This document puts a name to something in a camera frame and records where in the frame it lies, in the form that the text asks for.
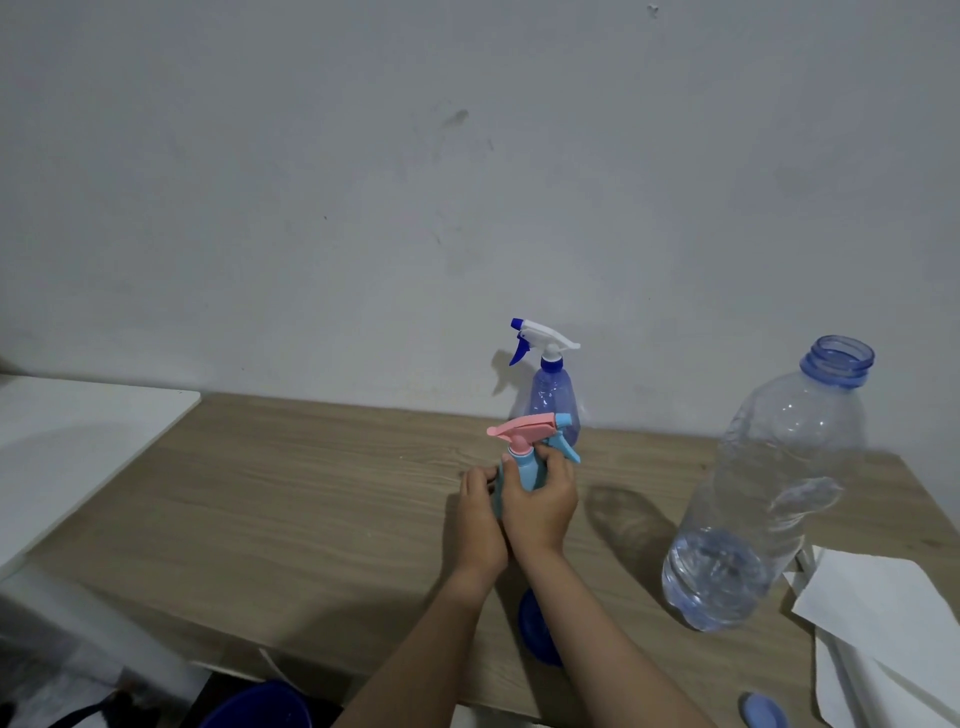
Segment white paper towels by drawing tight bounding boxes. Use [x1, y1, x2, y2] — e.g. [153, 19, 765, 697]
[783, 545, 960, 728]

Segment person's left hand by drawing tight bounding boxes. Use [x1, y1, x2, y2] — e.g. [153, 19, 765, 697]
[457, 464, 511, 583]

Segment person's right forearm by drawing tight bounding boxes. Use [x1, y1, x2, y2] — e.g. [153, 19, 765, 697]
[517, 551, 714, 728]

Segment clear plastic water bottle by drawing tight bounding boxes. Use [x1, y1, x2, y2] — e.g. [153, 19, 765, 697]
[661, 334, 877, 633]

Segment pink spray trigger head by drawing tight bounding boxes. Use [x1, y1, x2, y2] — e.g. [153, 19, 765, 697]
[485, 411, 582, 466]

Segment person's left forearm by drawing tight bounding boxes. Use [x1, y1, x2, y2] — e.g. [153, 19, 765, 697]
[333, 569, 496, 728]

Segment dark blue spray bottle body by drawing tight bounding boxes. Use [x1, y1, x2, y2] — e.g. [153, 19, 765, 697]
[528, 359, 583, 448]

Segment blue bucket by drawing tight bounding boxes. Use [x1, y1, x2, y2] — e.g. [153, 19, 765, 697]
[198, 680, 313, 728]

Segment person's right hand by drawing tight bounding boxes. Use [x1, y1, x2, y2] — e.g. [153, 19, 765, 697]
[498, 442, 580, 560]

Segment light blue spray bottle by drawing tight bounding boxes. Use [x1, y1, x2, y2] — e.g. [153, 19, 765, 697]
[491, 449, 541, 519]

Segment white cabinet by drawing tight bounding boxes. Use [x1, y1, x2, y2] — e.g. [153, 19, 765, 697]
[0, 374, 202, 706]

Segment blue bottle cap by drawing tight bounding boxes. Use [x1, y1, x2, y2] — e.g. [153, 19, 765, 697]
[737, 692, 790, 728]

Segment blue plastic funnel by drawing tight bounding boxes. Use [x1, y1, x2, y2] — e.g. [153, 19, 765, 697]
[517, 588, 564, 669]

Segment white blue trigger sprayer head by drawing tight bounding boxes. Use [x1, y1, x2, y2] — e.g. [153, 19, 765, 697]
[509, 317, 582, 373]

